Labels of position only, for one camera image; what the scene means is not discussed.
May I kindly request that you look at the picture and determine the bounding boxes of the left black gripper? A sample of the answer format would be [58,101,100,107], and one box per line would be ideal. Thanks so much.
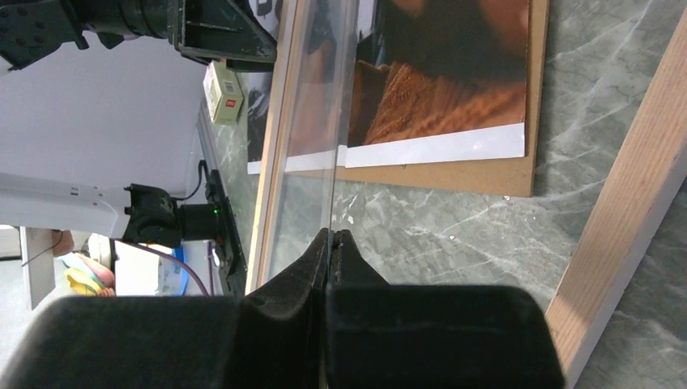
[71,0,277,73]

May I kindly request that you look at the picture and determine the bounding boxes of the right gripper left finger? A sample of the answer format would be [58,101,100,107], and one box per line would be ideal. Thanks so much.
[1,229,329,388]

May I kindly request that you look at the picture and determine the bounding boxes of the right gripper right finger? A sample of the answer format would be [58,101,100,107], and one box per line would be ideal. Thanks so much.
[324,230,565,388]

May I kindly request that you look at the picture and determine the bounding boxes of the clear glass pane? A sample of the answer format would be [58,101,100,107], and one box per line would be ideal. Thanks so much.
[247,1,358,291]

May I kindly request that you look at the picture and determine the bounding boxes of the printed photo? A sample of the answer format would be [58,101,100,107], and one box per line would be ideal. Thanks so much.
[246,0,532,176]

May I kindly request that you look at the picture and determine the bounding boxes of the wooden picture frame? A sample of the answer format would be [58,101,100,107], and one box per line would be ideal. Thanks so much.
[244,0,687,387]

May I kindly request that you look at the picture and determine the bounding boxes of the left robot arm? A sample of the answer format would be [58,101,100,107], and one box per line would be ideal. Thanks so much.
[1,1,277,247]

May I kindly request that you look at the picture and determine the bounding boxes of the small staples box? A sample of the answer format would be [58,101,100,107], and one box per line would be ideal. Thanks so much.
[203,61,244,125]

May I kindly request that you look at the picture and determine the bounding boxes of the brown backing board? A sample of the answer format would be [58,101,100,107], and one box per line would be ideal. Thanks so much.
[300,0,551,199]

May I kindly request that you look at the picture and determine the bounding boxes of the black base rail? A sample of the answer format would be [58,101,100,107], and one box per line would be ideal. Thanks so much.
[200,160,247,298]

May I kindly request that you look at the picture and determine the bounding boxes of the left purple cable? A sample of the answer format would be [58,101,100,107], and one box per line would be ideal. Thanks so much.
[128,242,211,297]

